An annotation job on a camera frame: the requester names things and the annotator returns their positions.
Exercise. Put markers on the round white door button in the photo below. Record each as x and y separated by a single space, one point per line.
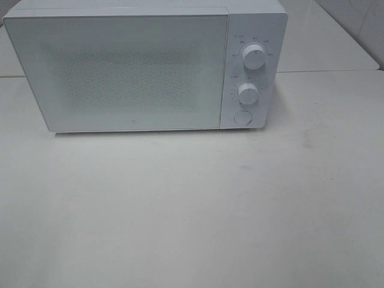
243 118

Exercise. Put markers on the white microwave knob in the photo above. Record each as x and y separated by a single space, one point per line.
248 93
253 56

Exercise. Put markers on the white microwave door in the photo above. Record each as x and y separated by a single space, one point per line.
123 73

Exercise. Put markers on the white microwave oven body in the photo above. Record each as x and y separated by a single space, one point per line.
248 22

